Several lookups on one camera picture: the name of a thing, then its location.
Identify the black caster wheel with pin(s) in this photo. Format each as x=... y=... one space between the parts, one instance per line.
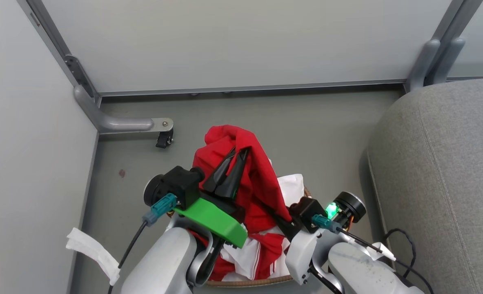
x=164 y=141

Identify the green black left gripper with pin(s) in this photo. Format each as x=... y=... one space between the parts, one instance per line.
x=214 y=222

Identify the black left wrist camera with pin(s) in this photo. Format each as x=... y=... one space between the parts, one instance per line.
x=181 y=187

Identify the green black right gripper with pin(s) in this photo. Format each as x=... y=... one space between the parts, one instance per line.
x=332 y=210

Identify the black round right wrist motor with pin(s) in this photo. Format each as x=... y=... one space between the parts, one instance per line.
x=350 y=206

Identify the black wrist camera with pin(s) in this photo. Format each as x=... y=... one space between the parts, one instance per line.
x=181 y=187
x=306 y=209

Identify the white fabric strip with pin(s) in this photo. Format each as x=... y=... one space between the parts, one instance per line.
x=92 y=251

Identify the grey metal partition rail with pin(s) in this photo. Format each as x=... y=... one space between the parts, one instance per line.
x=249 y=88

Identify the grey metal partition leg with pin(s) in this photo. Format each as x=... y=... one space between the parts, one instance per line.
x=425 y=61
x=447 y=59

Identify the white cloth garment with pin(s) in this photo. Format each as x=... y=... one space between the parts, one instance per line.
x=291 y=188

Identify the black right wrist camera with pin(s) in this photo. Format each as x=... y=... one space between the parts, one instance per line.
x=306 y=209

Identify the black round left wrist motor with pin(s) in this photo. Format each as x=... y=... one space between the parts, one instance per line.
x=151 y=191

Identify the wicker laundry basket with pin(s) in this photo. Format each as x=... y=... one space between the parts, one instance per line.
x=249 y=282

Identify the grey fabric sofa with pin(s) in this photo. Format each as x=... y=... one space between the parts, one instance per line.
x=441 y=183

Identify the red shirt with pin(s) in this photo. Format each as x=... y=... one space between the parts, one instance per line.
x=257 y=179

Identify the black round wrist motor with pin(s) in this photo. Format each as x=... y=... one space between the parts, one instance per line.
x=350 y=206
x=151 y=191

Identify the grey metal partition foot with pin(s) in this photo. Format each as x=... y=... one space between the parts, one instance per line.
x=114 y=118

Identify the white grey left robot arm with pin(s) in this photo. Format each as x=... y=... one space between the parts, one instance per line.
x=163 y=261

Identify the white red striped garment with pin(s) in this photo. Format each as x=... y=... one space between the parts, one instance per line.
x=251 y=255

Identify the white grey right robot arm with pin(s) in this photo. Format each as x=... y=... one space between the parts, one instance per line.
x=347 y=265

